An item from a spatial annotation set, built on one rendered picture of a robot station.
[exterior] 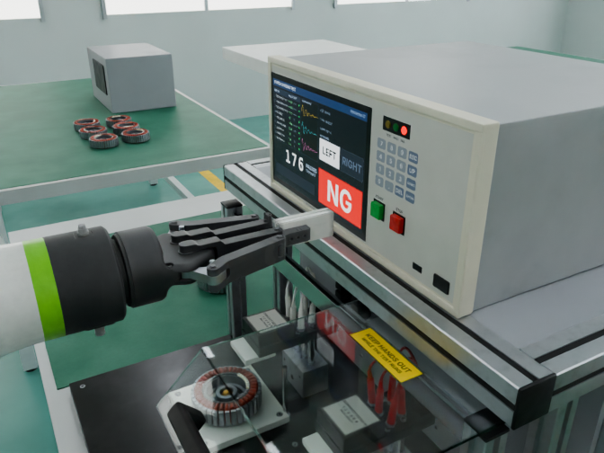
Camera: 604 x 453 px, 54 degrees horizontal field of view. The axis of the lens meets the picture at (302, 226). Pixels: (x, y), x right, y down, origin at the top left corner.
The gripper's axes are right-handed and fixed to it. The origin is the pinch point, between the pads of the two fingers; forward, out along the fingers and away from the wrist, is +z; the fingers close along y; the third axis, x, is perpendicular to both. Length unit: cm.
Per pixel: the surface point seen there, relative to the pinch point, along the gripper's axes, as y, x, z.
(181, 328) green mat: -50, -43, -1
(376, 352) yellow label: 10.0, -11.6, 3.4
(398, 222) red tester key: 4.8, 0.4, 9.4
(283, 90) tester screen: -23.9, 9.8, 10.1
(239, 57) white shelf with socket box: -104, 2, 38
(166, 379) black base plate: -33, -41, -9
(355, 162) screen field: -5.0, 4.5, 10.0
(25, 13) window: -468, -13, 19
